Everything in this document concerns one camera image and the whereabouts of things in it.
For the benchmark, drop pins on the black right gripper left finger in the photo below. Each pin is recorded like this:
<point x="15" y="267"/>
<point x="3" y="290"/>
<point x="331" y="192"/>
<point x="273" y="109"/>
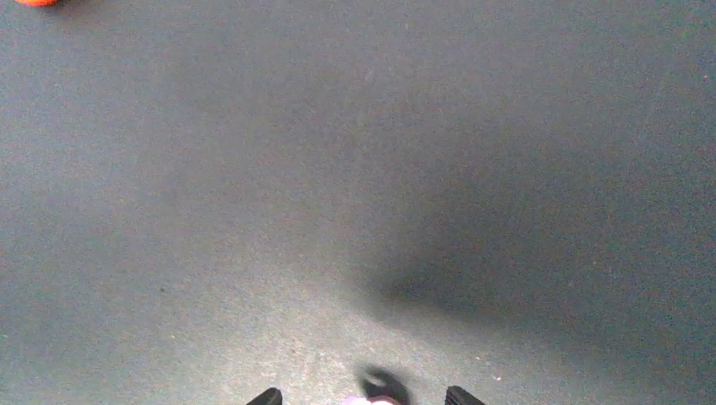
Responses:
<point x="271" y="396"/>

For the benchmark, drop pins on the orange round bottle cap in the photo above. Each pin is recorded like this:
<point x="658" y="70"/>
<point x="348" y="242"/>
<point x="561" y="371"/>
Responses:
<point x="37" y="3"/>

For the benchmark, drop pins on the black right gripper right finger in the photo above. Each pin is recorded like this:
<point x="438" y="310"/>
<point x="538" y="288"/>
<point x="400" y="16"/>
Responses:
<point x="456" y="395"/>

